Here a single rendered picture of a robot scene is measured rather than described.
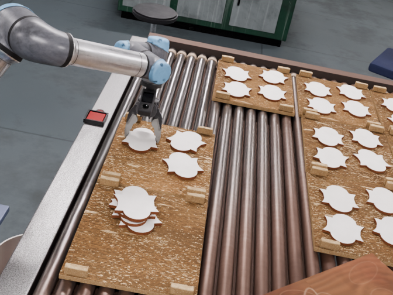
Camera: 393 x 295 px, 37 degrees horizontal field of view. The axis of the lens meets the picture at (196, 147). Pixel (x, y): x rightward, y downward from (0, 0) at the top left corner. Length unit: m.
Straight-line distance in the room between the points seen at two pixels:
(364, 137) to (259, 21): 3.36
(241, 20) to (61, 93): 2.09
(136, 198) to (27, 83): 2.78
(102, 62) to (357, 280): 0.90
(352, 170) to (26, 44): 1.23
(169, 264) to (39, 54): 0.65
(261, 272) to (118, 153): 0.65
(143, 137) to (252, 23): 3.72
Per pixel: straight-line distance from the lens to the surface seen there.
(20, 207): 3.20
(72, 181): 1.85
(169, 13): 4.19
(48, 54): 1.59
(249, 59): 2.87
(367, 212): 1.99
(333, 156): 2.21
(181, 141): 2.05
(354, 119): 2.55
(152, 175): 1.88
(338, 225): 1.87
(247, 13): 5.61
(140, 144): 2.00
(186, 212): 1.76
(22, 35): 1.60
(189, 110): 2.32
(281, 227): 1.82
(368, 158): 2.28
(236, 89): 2.51
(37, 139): 3.74
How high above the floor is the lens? 2.02
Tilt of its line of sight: 32 degrees down
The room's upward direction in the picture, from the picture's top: 11 degrees clockwise
